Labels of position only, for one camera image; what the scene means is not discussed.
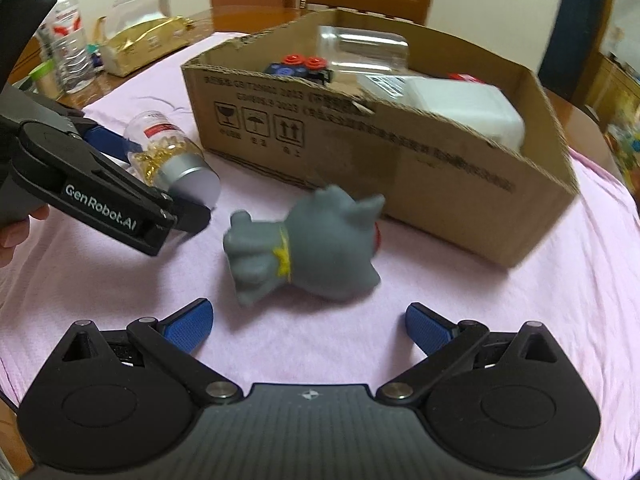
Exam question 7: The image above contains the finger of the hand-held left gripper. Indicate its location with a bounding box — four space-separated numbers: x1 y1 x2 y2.
64 109 139 164
12 120 212 257

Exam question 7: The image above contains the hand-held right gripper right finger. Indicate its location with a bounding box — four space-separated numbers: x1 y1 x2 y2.
376 302 571 406

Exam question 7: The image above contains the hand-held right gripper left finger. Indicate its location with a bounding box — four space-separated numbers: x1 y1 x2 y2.
47 298 244 406

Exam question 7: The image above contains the clear bottle of gold capsules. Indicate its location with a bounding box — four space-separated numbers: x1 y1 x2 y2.
123 110 222 211

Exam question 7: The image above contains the grey cat toy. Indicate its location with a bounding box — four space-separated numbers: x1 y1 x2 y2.
222 185 387 310

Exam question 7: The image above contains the brown cardboard box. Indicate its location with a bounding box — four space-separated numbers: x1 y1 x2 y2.
180 8 581 269

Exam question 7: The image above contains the person's left hand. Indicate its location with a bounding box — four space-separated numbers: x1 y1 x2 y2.
0 209 52 269

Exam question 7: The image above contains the pink table cloth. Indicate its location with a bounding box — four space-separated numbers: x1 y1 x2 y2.
0 31 640 480

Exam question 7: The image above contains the clear water bottle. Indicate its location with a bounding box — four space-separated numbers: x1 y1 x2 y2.
37 0 97 95

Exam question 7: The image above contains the green-lidded jar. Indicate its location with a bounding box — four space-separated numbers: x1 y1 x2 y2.
27 59 57 92

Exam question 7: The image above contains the gold tissue pack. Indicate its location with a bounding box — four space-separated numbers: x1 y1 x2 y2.
95 15 197 77

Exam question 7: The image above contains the clear jar with black lid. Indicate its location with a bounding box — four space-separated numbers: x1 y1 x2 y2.
111 0 174 27

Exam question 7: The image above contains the toy car with red wheels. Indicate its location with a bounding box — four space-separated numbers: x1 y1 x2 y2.
263 52 334 87

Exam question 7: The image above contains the white plastic box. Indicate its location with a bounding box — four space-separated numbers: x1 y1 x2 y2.
404 76 527 152

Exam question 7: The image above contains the clear labelled packet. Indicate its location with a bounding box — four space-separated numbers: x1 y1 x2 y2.
359 72 417 107

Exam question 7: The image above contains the red drink can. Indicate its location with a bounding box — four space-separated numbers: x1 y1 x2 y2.
446 72 487 87

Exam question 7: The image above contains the clear plastic jar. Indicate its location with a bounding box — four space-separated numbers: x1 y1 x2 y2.
317 25 412 75

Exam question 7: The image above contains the wooden cabinet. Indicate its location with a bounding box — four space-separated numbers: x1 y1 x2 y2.
594 51 640 128

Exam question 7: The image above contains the dark doorway door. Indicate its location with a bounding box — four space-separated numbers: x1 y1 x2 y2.
537 0 619 92

